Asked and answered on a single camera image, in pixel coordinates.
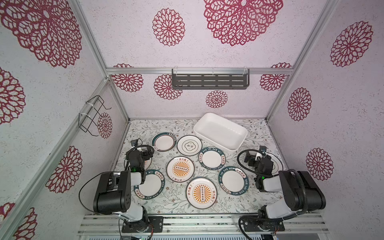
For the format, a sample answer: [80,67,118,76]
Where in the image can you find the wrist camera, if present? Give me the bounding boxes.
[256,146,267,161]
[131,138,143,147]

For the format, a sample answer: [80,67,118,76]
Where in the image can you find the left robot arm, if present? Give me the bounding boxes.
[93,145,155,225]

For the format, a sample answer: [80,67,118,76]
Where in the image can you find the aluminium front rail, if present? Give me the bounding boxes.
[76,213,329,237]

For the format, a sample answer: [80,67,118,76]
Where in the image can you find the green clover centre plate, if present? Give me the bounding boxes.
[177,135,203,157]

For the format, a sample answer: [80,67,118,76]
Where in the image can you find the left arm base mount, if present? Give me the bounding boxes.
[121,216,164,234]

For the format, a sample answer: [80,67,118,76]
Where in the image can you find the green rim lettered plate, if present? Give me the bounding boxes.
[199,147,226,171]
[218,166,250,196]
[134,170,165,200]

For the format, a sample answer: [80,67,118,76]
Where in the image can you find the orange sunburst plate front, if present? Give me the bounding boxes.
[186,177,218,210]

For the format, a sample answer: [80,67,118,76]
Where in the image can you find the white plastic bin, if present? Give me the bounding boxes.
[193,113,248,153]

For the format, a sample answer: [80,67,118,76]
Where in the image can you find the black wire wall rack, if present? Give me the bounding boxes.
[78,95,112,137]

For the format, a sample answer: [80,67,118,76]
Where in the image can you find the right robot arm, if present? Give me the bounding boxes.
[237,149,326,222]

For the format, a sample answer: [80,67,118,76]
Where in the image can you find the green red rim plate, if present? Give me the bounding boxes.
[151,132,177,152]

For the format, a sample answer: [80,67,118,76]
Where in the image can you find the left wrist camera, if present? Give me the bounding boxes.
[131,138,143,147]

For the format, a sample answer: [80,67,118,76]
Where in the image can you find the grey slotted wall shelf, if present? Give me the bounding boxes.
[171,69,250,90]

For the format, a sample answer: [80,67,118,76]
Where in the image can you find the clover plate far right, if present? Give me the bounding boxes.
[267,153,285,175]

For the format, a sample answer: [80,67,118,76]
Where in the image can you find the orange sunburst plate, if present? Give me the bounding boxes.
[186,177,218,210]
[124,157,152,172]
[166,156,195,183]

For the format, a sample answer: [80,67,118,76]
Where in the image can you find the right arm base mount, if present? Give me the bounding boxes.
[241,216,286,232]

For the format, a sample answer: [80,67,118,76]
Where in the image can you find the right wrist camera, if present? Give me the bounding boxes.
[256,146,267,161]

